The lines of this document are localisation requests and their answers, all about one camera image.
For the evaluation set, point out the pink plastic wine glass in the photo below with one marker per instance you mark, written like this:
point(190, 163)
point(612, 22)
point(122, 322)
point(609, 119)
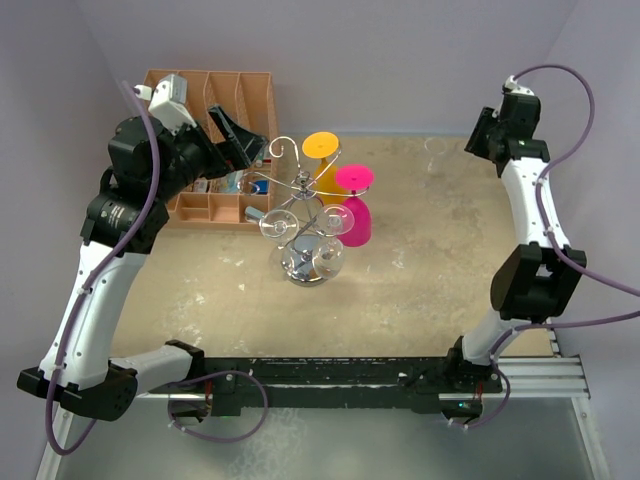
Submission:
point(356, 178)

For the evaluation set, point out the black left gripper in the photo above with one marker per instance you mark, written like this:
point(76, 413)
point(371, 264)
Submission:
point(218, 163)

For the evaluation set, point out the blue stapler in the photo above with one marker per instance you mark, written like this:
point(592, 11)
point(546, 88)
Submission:
point(253, 214)

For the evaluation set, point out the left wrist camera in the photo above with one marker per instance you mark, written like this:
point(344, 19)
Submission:
point(167, 102)

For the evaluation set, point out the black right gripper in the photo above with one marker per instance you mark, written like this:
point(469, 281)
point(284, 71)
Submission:
point(475, 145)

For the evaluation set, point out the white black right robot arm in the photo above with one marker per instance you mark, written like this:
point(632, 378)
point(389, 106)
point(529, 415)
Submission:
point(533, 284)

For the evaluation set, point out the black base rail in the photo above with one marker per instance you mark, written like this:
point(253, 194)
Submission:
point(411, 383)

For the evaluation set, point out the chrome wire wine glass rack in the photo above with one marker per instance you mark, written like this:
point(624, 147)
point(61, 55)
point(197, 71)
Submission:
point(296, 265)

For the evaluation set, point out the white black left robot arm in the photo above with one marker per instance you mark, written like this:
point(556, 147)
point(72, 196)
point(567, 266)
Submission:
point(150, 165)

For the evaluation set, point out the orange plastic wine glass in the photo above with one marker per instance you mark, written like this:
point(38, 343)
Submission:
point(325, 147)

